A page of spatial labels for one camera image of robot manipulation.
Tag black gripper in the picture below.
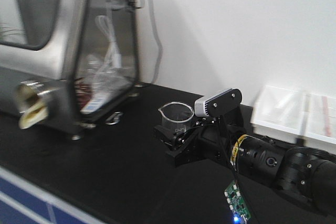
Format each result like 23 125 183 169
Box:
153 106 246 168

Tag clear glass beaker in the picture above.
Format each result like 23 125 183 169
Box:
158 102 194 133

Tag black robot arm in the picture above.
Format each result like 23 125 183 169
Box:
154 106 335 215

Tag green circuit board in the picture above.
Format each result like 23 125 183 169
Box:
224 180 251 223

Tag stainless steel glove box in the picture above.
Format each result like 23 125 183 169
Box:
1 0 141 138

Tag white bin middle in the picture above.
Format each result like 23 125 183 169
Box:
298 93 335 154

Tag red glass rod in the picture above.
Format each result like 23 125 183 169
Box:
321 96 332 137

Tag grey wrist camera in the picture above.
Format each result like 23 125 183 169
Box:
194 88 242 118

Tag black camera cable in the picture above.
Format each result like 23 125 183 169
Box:
216 115 259 224

